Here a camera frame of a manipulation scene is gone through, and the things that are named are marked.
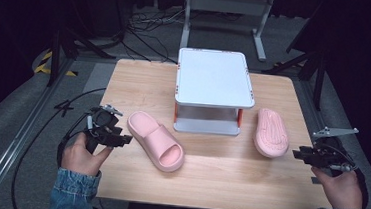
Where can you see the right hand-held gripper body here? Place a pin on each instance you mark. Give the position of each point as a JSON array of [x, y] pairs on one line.
[[331, 156]]

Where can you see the person's left hand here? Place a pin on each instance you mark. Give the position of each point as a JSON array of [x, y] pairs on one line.
[[80, 158]]

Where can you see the person's right hand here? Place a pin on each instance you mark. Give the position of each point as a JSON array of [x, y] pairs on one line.
[[342, 190]]

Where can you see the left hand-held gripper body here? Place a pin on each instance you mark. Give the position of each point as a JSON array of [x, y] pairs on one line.
[[105, 125]]

